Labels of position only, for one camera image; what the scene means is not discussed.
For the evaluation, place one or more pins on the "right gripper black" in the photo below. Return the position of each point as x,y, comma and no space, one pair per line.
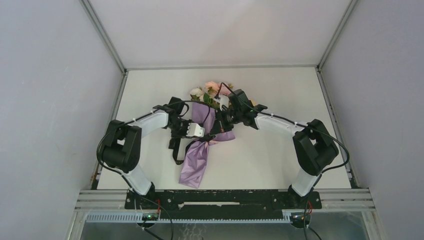
221,125

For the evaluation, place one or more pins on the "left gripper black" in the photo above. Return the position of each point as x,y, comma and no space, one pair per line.
183,134

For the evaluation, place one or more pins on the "pink wrapping paper sheet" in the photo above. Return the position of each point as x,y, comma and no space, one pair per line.
197,152

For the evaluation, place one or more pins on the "pink fake flower stem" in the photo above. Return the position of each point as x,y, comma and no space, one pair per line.
213,88

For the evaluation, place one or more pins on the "white fake flower stem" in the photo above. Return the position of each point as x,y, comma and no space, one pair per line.
198,94

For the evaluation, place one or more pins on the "yellow fake flower stem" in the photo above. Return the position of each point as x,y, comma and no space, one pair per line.
253,102

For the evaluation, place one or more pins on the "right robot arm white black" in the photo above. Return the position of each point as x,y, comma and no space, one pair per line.
315,149

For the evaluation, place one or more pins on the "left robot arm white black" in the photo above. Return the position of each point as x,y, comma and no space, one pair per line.
120,148

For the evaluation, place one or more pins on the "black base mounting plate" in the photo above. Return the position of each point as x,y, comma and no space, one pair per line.
226,204

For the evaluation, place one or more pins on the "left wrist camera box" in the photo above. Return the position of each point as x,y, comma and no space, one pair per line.
195,130

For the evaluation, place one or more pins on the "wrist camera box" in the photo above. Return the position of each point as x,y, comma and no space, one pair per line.
222,101
195,130

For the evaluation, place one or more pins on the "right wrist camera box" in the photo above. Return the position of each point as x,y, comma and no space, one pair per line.
222,101

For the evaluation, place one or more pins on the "white cable duct strip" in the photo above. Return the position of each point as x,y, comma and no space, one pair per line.
115,217

